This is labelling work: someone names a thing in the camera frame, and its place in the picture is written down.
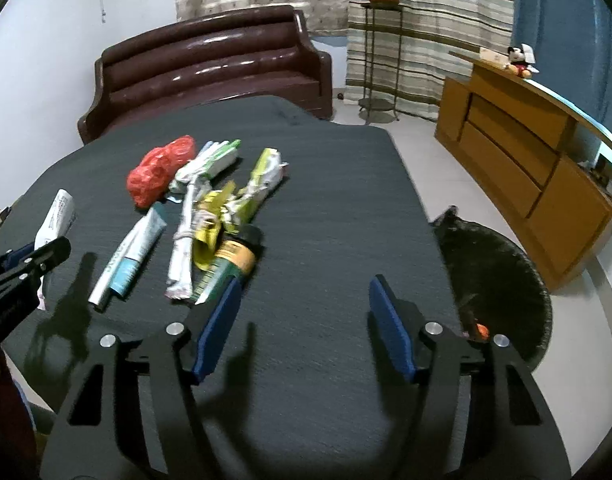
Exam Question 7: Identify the dark brown leather sofa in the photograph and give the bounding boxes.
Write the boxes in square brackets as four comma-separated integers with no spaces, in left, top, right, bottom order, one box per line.
[77,5,334,145]

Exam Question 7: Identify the black-capped yellow label bottle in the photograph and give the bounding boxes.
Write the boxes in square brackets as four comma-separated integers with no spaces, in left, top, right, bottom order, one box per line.
[193,224,264,306]

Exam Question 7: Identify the black trash bin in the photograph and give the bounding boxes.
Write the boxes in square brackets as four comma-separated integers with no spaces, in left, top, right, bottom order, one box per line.
[428,205,554,373]

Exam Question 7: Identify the red plastic bag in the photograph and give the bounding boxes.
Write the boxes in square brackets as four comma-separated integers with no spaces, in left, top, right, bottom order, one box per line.
[126,135,197,209]

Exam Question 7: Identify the yellow wrapper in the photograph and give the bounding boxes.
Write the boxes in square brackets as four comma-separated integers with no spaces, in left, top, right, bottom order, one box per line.
[192,182,237,271]

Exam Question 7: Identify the lime green white wrapper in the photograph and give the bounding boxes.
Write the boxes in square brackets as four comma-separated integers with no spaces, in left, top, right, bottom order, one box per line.
[226,147,290,226]

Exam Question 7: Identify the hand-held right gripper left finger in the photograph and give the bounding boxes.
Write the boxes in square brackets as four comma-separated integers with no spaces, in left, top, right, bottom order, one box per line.
[38,275,244,480]

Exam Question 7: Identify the white teal toothpaste tube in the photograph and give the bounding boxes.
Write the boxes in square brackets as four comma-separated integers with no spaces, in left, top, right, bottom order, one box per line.
[88,203,167,313]

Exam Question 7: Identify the small cardboard box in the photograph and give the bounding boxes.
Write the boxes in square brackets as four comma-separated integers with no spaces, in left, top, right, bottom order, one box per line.
[478,46,509,68]

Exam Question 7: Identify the striped beige curtain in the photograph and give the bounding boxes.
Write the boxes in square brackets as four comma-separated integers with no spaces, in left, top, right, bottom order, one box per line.
[173,0,517,121]

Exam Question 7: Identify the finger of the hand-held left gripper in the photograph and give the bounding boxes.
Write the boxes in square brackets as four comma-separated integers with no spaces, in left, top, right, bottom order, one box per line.
[0,236,72,302]
[0,243,37,276]

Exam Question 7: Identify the white paper packet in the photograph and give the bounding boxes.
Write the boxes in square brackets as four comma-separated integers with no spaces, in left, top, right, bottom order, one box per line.
[33,189,77,311]

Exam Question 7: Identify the blue curtain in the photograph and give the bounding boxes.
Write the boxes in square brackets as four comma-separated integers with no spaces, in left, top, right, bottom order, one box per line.
[511,0,612,146]

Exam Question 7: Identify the plush mouse toy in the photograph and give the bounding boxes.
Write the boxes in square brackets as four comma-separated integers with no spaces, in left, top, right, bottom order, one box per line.
[503,44,539,80]

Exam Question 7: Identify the long twisted white wrapper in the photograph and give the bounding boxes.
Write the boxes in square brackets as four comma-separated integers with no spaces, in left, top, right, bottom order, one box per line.
[166,180,211,302]

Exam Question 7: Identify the metal plant stand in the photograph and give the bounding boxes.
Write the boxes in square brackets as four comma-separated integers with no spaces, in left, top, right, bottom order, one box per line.
[353,2,404,123]

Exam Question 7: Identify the dark grey tablecloth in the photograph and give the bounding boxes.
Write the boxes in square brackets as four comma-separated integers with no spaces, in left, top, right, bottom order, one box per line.
[0,95,467,480]

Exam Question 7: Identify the wooden cabinet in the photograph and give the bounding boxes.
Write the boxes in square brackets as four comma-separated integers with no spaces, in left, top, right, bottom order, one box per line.
[434,50,612,291]

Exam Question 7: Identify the white green tissue pack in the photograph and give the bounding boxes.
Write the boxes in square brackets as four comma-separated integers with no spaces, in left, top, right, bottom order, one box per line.
[168,139,243,196]

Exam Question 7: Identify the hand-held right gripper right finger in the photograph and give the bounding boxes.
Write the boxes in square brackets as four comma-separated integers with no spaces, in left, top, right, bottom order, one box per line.
[368,274,574,480]

